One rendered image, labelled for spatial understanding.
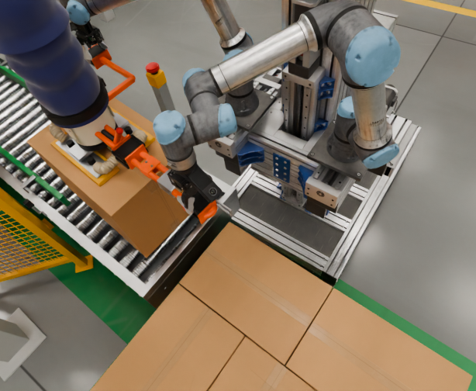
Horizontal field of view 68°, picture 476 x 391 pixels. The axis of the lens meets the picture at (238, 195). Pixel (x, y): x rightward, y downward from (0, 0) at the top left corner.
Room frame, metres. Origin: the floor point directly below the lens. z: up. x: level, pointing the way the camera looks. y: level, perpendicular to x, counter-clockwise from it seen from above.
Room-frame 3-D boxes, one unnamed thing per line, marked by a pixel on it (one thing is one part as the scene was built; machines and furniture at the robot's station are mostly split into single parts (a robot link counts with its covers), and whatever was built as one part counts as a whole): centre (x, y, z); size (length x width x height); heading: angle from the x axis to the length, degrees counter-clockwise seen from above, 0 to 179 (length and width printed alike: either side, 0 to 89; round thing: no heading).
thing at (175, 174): (0.61, 0.13, 1.36); 0.09 x 0.08 x 0.12; 40
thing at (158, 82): (1.55, 0.30, 0.50); 0.07 x 0.07 x 1.00; 43
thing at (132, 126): (1.11, 0.43, 1.11); 0.34 x 0.10 x 0.05; 40
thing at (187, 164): (0.60, 0.13, 1.44); 0.08 x 0.08 x 0.05
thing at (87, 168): (0.99, 0.58, 1.11); 0.34 x 0.10 x 0.05; 40
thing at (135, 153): (0.86, 0.34, 1.21); 0.10 x 0.08 x 0.06; 130
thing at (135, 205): (1.04, 0.50, 0.89); 0.60 x 0.40 x 0.40; 40
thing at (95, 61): (1.45, 0.49, 1.22); 0.09 x 0.08 x 0.05; 130
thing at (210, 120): (0.63, 0.03, 1.51); 0.11 x 0.11 x 0.08; 9
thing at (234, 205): (0.79, 0.26, 0.47); 0.70 x 0.03 x 0.15; 133
